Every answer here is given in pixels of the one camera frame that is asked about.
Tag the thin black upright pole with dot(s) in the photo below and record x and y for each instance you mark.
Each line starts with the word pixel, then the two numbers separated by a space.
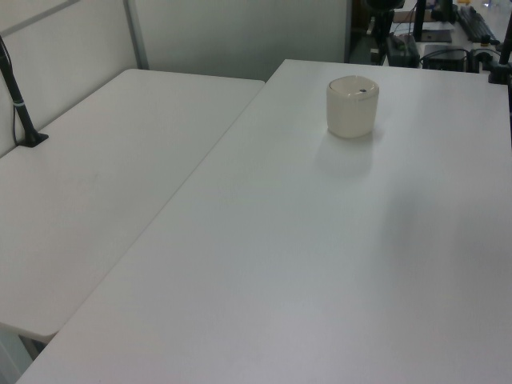
pixel 420 16

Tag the dark flat sheet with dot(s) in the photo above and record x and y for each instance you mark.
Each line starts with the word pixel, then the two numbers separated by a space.
pixel 438 37

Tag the black camera stand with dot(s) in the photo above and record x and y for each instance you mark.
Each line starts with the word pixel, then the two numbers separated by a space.
pixel 382 28

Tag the cream trash bin lid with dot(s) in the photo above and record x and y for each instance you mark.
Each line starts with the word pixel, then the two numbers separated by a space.
pixel 352 86

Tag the black pole with base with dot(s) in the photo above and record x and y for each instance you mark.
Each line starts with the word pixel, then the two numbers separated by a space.
pixel 18 104

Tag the black folded tripod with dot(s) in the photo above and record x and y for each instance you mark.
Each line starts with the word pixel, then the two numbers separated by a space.
pixel 476 24

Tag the black bracket stand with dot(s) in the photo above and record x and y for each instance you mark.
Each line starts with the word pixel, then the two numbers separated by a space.
pixel 480 60

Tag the black equipment case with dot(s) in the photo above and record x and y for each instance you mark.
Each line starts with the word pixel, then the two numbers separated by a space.
pixel 402 52

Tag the black table clamp pole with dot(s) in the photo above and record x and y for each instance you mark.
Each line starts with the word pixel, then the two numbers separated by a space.
pixel 500 74

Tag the black electronics box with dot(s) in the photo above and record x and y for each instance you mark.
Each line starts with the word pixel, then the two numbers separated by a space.
pixel 444 60

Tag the grey partition corner post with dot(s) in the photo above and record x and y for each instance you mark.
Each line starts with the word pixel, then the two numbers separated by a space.
pixel 136 36

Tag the grey partition rail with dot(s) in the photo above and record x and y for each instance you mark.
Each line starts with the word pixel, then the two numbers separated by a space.
pixel 36 17

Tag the white plastic side table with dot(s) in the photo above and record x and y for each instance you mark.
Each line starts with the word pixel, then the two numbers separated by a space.
pixel 100 180

